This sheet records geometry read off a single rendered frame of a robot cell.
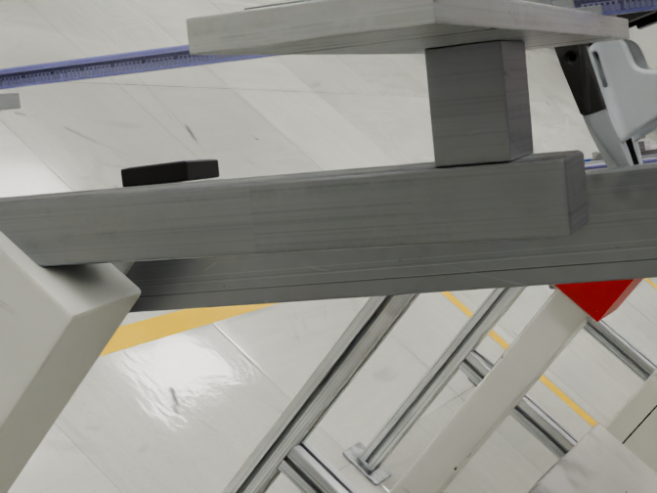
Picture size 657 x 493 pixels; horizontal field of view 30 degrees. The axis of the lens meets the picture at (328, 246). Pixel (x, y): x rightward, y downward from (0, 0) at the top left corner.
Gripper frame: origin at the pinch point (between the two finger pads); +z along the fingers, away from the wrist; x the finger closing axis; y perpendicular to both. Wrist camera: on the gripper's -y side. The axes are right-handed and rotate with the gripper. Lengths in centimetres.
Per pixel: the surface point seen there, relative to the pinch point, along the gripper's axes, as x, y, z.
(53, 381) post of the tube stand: -33.0, -20.7, 2.0
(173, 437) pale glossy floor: 92, -103, 16
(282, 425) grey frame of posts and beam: 60, -64, 16
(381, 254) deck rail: -10.1, -13.0, 0.6
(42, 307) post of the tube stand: -35.4, -18.1, -1.2
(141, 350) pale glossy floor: 104, -113, 1
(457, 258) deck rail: -10.1, -8.6, 2.2
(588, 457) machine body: 49, -23, 26
